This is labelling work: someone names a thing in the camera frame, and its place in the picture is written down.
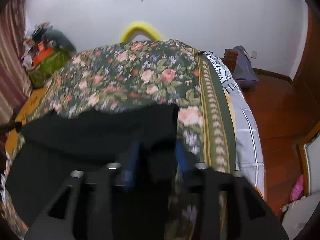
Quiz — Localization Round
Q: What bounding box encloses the black elephant print t-shirt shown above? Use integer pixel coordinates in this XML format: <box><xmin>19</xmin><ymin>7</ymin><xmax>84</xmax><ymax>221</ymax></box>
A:
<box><xmin>5</xmin><ymin>104</ymin><xmax>179</xmax><ymax>239</ymax></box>

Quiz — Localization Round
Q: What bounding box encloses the grey white checked bedsheet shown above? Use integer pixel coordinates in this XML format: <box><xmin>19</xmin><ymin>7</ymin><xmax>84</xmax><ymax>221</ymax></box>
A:
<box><xmin>204</xmin><ymin>51</ymin><xmax>266</xmax><ymax>198</ymax></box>

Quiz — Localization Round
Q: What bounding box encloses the floral green bed quilt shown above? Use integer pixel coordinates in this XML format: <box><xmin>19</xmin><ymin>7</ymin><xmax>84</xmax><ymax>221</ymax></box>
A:
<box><xmin>1</xmin><ymin>40</ymin><xmax>235</xmax><ymax>239</ymax></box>

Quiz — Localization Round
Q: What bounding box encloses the purple grey backpack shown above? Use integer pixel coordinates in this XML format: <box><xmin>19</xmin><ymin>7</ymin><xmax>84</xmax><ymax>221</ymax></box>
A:
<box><xmin>232</xmin><ymin>46</ymin><xmax>259</xmax><ymax>89</ymax></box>

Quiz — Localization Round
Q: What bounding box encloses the pink slipper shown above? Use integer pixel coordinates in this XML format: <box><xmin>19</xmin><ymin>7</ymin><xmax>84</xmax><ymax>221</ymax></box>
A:
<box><xmin>290</xmin><ymin>174</ymin><xmax>304</xmax><ymax>202</ymax></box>

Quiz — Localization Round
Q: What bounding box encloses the bamboo lap desk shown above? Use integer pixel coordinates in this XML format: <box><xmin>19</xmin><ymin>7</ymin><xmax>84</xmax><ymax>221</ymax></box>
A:
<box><xmin>4</xmin><ymin>87</ymin><xmax>47</xmax><ymax>156</ymax></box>

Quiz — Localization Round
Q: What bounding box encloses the white sliding wardrobe door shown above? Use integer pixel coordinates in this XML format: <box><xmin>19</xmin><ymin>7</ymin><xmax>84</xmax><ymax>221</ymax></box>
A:
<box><xmin>298</xmin><ymin>131</ymin><xmax>320</xmax><ymax>196</ymax></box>

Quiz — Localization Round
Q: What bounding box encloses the green fabric storage bin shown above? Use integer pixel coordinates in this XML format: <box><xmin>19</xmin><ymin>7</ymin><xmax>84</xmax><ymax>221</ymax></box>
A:
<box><xmin>27</xmin><ymin>48</ymin><xmax>71</xmax><ymax>89</ymax></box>

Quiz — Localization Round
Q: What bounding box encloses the brown wooden door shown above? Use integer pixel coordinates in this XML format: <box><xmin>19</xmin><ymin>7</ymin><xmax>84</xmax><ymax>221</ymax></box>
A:
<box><xmin>291</xmin><ymin>7</ymin><xmax>320</xmax><ymax>120</ymax></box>

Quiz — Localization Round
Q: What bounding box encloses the pink striped curtain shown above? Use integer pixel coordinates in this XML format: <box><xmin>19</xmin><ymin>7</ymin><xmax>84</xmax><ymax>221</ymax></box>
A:
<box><xmin>1</xmin><ymin>0</ymin><xmax>31</xmax><ymax>124</ymax></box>

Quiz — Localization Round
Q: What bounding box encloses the orange red box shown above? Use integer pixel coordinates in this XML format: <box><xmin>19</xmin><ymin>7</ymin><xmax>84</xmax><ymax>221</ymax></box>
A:
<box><xmin>33</xmin><ymin>41</ymin><xmax>54</xmax><ymax>66</ymax></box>

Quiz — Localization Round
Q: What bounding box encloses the white wall power socket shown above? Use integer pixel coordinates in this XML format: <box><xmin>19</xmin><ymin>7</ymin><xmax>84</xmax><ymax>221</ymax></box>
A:
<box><xmin>251</xmin><ymin>51</ymin><xmax>258</xmax><ymax>59</ymax></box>

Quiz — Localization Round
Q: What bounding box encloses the yellow foam bed rail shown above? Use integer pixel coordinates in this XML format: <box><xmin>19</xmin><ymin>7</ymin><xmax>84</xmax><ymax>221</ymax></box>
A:
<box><xmin>119</xmin><ymin>22</ymin><xmax>163</xmax><ymax>43</ymax></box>

